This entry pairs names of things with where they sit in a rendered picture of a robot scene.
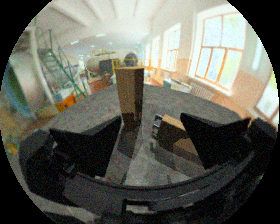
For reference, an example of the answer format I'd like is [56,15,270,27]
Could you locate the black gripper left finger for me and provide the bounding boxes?
[47,116,122,177]

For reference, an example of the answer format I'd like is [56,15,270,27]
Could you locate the light wooden board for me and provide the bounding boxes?
[152,114,199,156]

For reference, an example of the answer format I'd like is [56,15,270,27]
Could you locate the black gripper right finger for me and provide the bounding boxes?
[180,112,251,169]

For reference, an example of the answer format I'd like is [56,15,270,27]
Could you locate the brown wooden post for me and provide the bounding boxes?
[115,67,145,129]

